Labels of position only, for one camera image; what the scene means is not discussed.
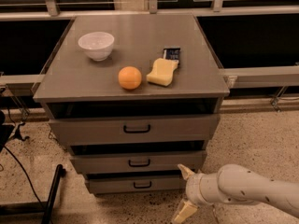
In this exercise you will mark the grey top drawer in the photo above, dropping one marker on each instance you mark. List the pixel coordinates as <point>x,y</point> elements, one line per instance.
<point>128,130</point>

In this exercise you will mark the orange ball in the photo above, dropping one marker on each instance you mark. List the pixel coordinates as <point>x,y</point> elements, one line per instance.
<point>129,78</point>

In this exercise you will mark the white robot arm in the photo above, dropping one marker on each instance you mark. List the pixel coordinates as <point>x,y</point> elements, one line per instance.
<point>234,184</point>

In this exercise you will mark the black stand leg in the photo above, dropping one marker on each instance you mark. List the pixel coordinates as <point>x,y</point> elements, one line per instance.
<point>44,208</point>

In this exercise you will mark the black clamp on left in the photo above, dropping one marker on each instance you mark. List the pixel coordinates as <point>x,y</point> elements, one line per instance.
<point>9,132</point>

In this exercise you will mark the yellow sponge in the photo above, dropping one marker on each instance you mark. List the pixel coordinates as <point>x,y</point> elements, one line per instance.
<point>162,72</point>

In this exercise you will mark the white ceramic bowl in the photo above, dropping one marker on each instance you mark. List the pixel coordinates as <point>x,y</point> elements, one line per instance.
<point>97,45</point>

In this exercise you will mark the dark blue snack packet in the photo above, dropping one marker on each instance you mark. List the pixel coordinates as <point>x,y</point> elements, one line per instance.
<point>172,55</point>

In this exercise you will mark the grey drawer cabinet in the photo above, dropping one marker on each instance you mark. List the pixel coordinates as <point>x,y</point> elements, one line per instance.
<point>77,87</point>

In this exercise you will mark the grey drawer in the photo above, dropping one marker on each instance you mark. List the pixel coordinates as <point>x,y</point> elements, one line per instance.
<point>135,184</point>
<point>128,130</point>
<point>137,162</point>

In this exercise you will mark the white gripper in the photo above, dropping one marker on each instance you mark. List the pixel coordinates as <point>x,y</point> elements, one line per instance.
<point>192,187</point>

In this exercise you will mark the metal window railing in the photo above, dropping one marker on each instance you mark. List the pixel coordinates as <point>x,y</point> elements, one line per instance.
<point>256,48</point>

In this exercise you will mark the grey bottom drawer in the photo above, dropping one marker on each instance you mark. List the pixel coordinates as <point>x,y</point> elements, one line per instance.
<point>135,184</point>

